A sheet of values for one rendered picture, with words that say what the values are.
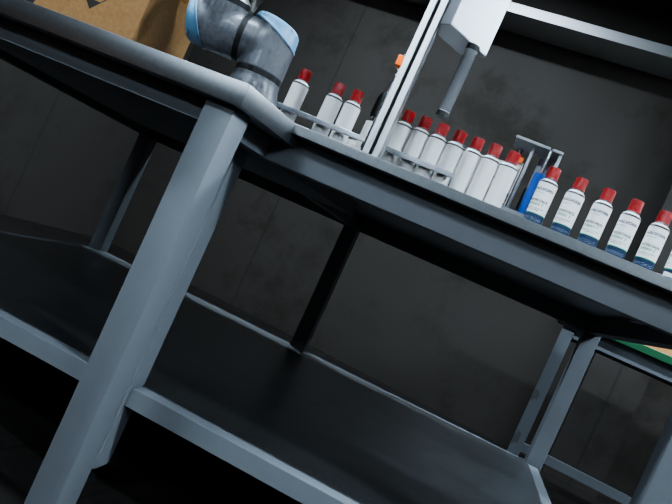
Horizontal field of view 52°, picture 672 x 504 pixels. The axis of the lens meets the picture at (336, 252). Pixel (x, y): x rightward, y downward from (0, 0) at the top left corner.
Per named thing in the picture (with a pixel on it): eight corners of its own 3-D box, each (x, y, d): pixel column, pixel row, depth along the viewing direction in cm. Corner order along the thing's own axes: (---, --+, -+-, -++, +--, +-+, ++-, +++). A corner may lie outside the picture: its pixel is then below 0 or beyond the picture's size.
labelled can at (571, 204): (559, 253, 184) (590, 184, 184) (561, 252, 179) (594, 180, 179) (540, 246, 185) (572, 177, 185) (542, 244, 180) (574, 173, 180)
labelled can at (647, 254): (641, 288, 179) (674, 217, 179) (646, 287, 174) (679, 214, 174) (622, 280, 180) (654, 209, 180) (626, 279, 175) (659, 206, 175)
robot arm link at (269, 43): (280, 76, 158) (303, 22, 158) (226, 53, 158) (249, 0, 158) (284, 89, 170) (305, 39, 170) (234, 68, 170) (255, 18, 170)
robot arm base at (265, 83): (283, 130, 167) (299, 93, 167) (250, 106, 153) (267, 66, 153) (236, 115, 174) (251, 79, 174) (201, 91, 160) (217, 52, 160)
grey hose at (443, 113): (447, 122, 182) (480, 50, 182) (447, 118, 179) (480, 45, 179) (435, 117, 183) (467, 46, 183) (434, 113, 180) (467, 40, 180)
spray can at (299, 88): (288, 139, 202) (317, 76, 202) (283, 135, 197) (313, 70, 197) (273, 133, 203) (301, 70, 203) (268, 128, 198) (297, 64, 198)
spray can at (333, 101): (321, 154, 200) (350, 90, 200) (317, 149, 195) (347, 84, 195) (306, 147, 201) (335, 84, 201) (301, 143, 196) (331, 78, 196)
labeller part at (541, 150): (558, 163, 198) (559, 160, 198) (562, 155, 188) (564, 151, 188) (514, 146, 201) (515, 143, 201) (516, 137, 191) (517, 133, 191)
